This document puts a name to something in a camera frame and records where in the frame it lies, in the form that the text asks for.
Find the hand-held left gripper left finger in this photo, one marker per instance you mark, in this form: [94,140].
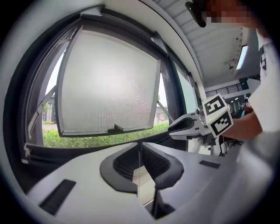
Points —
[83,175]

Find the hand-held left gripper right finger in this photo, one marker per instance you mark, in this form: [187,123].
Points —
[192,172]

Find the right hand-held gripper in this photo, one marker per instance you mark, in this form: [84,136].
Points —
[218,118]

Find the green hedge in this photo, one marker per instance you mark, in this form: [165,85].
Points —
[87,141]

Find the black railing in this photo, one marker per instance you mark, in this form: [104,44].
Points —
[229,88]

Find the ceiling mounted fixture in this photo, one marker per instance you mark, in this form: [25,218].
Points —
[230,65]

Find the person's white t-shirt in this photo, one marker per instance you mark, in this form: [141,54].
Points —
[269,98]

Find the rectangular ceiling light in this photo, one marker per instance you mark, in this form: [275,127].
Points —
[241,57]

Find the frosted glass window sash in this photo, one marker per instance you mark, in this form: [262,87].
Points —
[98,76]

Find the dark-framed window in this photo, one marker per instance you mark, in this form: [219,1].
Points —
[19,87]

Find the person's head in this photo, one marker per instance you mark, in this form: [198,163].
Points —
[251,22]

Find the black head camera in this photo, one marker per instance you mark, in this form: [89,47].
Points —
[197,13]

